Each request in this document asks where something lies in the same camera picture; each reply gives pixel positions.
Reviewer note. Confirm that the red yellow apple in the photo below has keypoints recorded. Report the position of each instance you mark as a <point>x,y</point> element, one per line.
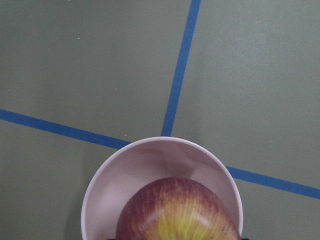
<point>175,209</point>

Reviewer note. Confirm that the pink bowl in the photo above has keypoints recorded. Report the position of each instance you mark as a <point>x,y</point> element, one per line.
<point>142,162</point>

